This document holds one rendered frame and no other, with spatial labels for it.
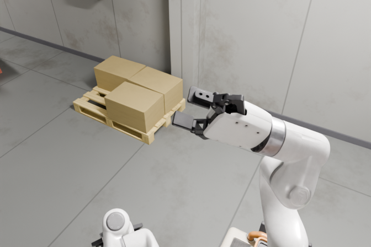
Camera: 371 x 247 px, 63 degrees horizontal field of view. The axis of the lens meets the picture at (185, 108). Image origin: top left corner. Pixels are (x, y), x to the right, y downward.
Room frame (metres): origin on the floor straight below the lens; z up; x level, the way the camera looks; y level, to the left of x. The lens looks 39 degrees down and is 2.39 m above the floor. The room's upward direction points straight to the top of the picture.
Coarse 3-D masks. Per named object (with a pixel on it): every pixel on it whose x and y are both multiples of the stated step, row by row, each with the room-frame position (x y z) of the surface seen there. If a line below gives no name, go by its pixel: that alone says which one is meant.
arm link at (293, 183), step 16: (288, 128) 0.41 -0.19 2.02; (304, 128) 0.43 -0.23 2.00; (288, 144) 0.39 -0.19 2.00; (304, 144) 0.39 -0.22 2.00; (320, 144) 0.40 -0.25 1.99; (288, 160) 0.38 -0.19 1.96; (304, 160) 0.38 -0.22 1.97; (320, 160) 0.38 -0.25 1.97; (272, 176) 0.39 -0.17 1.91; (288, 176) 0.36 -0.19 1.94; (304, 176) 0.36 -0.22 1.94; (288, 192) 0.34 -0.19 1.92; (304, 192) 0.34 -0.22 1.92
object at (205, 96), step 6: (192, 90) 0.42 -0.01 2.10; (198, 90) 0.41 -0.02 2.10; (204, 90) 0.43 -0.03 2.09; (192, 96) 0.41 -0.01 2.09; (198, 96) 0.40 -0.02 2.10; (204, 96) 0.41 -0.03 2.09; (210, 96) 0.41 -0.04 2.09; (216, 96) 0.41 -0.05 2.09; (222, 96) 0.41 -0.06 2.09; (192, 102) 0.40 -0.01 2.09; (198, 102) 0.40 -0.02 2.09; (204, 102) 0.40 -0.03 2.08; (210, 102) 0.40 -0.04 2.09; (216, 102) 0.40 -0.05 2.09; (222, 102) 0.40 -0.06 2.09; (228, 102) 0.39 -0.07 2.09
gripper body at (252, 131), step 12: (228, 108) 0.42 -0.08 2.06; (252, 108) 0.42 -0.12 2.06; (216, 120) 0.40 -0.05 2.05; (228, 120) 0.39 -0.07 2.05; (240, 120) 0.39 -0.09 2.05; (252, 120) 0.40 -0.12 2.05; (264, 120) 0.40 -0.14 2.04; (204, 132) 0.42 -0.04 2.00; (216, 132) 0.41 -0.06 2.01; (228, 132) 0.40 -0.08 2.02; (240, 132) 0.40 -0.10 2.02; (252, 132) 0.39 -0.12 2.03; (264, 132) 0.39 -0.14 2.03; (240, 144) 0.41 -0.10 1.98; (252, 144) 0.40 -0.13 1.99; (264, 144) 0.38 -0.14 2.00
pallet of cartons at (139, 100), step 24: (96, 72) 3.24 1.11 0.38; (120, 72) 3.15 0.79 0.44; (144, 72) 3.15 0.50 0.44; (96, 96) 3.05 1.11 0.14; (120, 96) 2.65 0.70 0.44; (144, 96) 2.65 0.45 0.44; (168, 96) 2.76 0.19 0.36; (96, 120) 2.76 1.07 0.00; (120, 120) 2.55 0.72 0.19; (144, 120) 2.38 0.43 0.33; (168, 120) 2.68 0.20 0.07
